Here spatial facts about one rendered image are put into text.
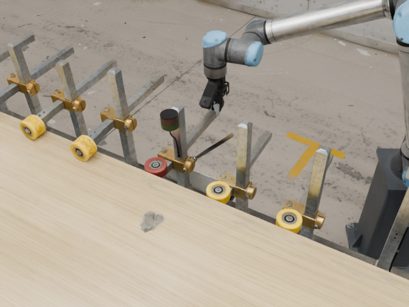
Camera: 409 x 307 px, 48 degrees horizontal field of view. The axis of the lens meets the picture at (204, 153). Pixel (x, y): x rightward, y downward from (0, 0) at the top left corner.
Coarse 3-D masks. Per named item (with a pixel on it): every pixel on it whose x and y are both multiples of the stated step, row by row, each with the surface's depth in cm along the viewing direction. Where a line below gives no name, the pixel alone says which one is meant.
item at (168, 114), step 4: (164, 112) 149; (168, 112) 149; (172, 112) 149; (176, 112) 149; (164, 116) 148; (168, 116) 147; (172, 116) 147; (172, 136) 155; (176, 140) 158; (176, 144) 160; (180, 156) 164
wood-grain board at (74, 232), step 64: (0, 128) 178; (0, 192) 153; (64, 192) 153; (128, 192) 152; (192, 192) 151; (0, 256) 135; (64, 256) 134; (128, 256) 133; (192, 256) 133; (256, 256) 132; (320, 256) 132
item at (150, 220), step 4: (148, 212) 144; (152, 212) 144; (144, 216) 143; (148, 216) 143; (152, 216) 143; (156, 216) 142; (160, 216) 143; (144, 220) 141; (148, 220) 141; (152, 220) 142; (156, 220) 142; (160, 220) 142; (140, 224) 141; (144, 224) 141; (148, 224) 141; (152, 224) 140; (156, 224) 141; (144, 228) 139; (148, 228) 140; (152, 228) 140; (144, 232) 139
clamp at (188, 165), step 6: (168, 150) 171; (162, 156) 169; (168, 156) 168; (174, 156) 168; (174, 162) 167; (180, 162) 166; (186, 162) 166; (192, 162) 167; (174, 168) 170; (180, 168) 168; (186, 168) 166; (192, 168) 168
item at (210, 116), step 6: (210, 114) 187; (204, 120) 185; (210, 120) 186; (198, 126) 182; (204, 126) 183; (192, 132) 179; (198, 132) 180; (186, 138) 177; (192, 138) 177; (168, 162) 168; (168, 168) 167
